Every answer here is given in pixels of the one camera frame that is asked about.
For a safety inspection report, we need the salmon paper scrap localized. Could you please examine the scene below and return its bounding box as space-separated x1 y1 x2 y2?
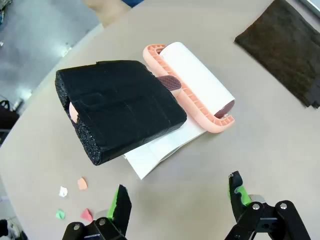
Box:
77 176 89 191

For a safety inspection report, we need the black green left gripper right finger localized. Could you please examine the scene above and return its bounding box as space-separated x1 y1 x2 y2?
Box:
224 170 312 240

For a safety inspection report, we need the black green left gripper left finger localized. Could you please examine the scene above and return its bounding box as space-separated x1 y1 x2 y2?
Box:
61 184 133 240

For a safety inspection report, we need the bare person forearm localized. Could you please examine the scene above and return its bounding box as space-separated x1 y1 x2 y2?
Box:
84 0 133 28

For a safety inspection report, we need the dark brown cloth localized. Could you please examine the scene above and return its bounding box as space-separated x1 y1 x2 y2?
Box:
234 0 320 110

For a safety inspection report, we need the red paper scrap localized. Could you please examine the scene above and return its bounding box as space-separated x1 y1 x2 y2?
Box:
80 208 93 222

